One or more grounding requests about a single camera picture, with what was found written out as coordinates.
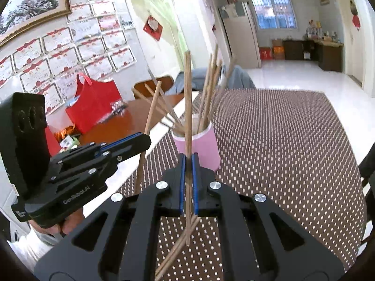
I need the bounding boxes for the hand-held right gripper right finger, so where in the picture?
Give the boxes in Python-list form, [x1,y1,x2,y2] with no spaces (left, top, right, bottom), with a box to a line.
[191,152,345,281]

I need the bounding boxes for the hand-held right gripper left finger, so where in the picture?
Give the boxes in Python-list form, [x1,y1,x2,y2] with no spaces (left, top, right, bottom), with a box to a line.
[34,153,186,281]

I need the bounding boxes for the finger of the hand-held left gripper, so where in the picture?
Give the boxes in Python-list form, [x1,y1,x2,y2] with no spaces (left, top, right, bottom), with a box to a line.
[60,136,142,162]
[50,133,152,188]

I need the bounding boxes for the pink paper cup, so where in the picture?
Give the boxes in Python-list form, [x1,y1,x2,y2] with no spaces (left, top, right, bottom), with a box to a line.
[171,120,221,172]

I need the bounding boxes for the light wooden chopstick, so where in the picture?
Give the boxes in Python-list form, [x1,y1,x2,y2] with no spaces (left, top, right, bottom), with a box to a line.
[134,80,162,196]
[154,214,198,276]
[154,218,201,281]
[184,50,194,246]

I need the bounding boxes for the bundle of wooden chopsticks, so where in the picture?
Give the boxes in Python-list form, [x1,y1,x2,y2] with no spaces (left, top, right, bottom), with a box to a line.
[133,44,238,137]

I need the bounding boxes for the person's left hand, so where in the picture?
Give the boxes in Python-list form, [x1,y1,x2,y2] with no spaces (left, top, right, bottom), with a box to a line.
[29,207,86,237]

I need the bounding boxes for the flat red packet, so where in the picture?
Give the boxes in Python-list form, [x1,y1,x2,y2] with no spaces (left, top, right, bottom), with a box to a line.
[44,126,60,157]

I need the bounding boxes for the orange snack packet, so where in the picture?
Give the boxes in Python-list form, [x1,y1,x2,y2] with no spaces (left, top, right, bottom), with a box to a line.
[56,124,75,141]

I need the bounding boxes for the green white carton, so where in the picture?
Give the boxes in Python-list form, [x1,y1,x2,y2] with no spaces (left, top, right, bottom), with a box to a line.
[60,135,81,150]

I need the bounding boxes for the red gift bag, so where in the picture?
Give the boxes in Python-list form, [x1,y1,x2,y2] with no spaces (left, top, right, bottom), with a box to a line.
[65,73,123,135]

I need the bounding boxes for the brown wooden chair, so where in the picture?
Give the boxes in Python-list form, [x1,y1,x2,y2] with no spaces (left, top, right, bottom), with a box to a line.
[132,75,175,100]

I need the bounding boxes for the brown dotted table mat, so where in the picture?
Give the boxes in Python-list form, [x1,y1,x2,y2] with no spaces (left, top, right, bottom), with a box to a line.
[119,88,368,281]

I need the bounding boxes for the group of award certificates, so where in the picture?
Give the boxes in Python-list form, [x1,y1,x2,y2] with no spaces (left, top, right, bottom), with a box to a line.
[0,0,138,115]

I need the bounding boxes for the grey jacket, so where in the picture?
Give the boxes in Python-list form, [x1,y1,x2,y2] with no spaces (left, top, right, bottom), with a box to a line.
[174,64,256,96]

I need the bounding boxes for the light green curtain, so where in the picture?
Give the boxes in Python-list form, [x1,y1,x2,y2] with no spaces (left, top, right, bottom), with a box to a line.
[127,0,188,74]

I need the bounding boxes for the gold framed tree picture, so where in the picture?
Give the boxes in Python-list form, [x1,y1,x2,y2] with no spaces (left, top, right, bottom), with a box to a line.
[0,0,72,47]

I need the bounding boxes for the white refrigerator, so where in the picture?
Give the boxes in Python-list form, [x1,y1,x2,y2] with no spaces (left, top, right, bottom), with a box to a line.
[219,1,262,69]

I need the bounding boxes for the dark chair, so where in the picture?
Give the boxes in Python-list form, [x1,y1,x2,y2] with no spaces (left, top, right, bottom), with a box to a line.
[358,142,375,246]

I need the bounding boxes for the dark wooden desk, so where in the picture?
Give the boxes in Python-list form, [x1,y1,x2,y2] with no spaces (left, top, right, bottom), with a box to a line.
[283,39,344,72]

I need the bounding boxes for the barred window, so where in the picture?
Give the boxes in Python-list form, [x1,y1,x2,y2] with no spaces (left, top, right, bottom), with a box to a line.
[251,0,298,30]

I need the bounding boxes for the assorted small bottles and toys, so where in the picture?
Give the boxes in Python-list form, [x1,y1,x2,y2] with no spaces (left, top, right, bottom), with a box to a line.
[306,19,343,44]

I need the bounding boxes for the white door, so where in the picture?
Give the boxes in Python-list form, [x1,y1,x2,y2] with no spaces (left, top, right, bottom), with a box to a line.
[334,0,364,88]

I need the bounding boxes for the red hanging door ornament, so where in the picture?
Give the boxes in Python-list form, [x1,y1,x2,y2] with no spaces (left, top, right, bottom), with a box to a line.
[350,0,361,31]

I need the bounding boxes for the red diamond wall ornament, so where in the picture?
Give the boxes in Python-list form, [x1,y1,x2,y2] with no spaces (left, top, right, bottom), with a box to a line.
[142,15,164,42]

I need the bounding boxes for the pink wall decoration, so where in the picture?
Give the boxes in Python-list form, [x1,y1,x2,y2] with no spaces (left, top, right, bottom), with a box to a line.
[202,0,217,33]

